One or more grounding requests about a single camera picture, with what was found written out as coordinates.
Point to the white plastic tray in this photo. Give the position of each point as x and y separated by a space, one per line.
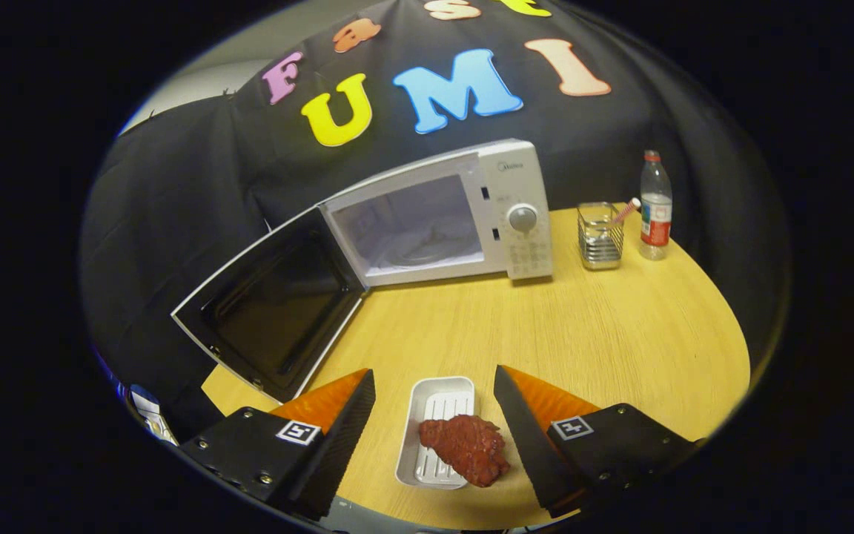
438 400

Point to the white toaster oven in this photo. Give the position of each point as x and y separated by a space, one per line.
523 252

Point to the red meat piece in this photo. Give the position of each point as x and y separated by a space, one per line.
468 449

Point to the clear plastic bottle red label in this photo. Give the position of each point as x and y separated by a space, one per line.
655 215

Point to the red striped straw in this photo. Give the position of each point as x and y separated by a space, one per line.
626 211

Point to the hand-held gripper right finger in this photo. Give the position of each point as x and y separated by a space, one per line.
527 445

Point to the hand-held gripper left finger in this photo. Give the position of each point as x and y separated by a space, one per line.
338 445

